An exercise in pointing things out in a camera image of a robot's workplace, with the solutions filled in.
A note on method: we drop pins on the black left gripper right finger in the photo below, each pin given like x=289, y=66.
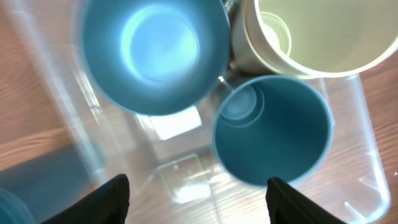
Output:
x=286, y=205

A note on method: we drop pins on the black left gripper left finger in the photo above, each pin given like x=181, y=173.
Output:
x=107, y=204

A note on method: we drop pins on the tall blue cup front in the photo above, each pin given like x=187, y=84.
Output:
x=39, y=189

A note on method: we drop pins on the tall blue cup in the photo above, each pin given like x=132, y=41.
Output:
x=39, y=189
x=271, y=126

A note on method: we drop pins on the tall blue cup back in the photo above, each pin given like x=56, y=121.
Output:
x=271, y=126

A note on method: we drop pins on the teal blue bowl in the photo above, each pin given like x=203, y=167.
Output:
x=155, y=57

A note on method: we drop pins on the tall cream cup front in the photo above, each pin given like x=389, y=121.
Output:
x=323, y=38

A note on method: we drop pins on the tall cream cup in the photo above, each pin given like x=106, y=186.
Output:
x=249, y=60
x=323, y=38

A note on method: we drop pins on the tall cream cup back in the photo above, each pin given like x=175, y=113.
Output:
x=249, y=60

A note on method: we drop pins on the clear plastic storage bin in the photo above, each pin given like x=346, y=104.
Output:
x=179, y=180

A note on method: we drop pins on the white label in bin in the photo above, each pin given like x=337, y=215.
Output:
x=162, y=128

